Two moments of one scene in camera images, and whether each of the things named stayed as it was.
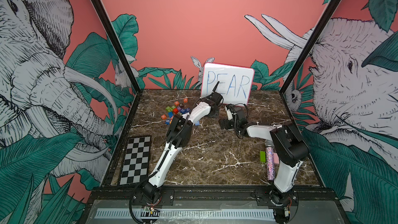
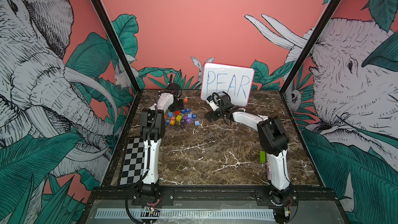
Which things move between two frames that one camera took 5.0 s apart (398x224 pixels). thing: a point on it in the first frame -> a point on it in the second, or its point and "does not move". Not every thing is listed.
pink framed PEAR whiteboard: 235,82 does not move
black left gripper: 217,114 -> 180,107
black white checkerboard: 136,159 does not move
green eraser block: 263,156 does not move
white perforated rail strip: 186,213 does not move
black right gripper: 226,123 -> 213,115
